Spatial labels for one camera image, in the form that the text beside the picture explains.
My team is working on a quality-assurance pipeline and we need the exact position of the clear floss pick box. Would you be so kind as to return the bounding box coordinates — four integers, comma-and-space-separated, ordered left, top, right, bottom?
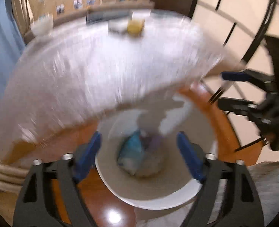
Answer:
117, 131, 145, 175

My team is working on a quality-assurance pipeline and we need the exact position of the black foldable phone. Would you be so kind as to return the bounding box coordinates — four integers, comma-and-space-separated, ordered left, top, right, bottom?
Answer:
86, 10, 130, 25

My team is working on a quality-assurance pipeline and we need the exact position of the brown fabric sofa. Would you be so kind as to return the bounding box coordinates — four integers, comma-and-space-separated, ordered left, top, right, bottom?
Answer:
23, 0, 156, 44

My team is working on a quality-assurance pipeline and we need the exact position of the white ceramic footed bowl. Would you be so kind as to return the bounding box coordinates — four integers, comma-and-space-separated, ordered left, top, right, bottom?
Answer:
30, 13, 54, 36

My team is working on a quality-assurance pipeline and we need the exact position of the beige curtain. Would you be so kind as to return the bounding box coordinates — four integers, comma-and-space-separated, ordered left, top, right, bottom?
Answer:
11, 0, 34, 36

